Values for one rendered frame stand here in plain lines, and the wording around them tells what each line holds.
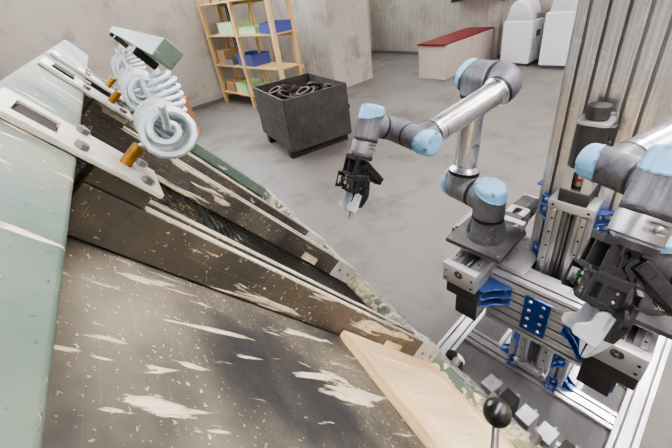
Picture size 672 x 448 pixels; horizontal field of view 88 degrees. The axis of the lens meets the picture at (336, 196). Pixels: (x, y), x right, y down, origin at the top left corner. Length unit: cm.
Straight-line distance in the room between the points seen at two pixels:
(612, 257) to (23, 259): 71
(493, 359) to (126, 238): 190
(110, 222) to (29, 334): 33
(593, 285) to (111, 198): 72
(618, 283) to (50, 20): 792
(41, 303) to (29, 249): 5
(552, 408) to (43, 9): 807
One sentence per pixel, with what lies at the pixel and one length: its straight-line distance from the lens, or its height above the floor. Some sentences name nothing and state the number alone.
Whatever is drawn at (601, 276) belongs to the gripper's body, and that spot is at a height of 152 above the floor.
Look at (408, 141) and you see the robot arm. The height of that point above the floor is 155.
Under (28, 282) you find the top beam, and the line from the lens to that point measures 26.
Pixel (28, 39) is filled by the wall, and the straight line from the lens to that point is 794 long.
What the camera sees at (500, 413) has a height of 144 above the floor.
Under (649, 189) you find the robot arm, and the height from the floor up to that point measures 164.
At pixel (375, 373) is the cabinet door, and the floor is 128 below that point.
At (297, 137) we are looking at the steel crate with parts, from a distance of 468.
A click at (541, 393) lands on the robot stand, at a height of 21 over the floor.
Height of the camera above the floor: 196
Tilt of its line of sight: 31 degrees down
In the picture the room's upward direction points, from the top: 9 degrees counter-clockwise
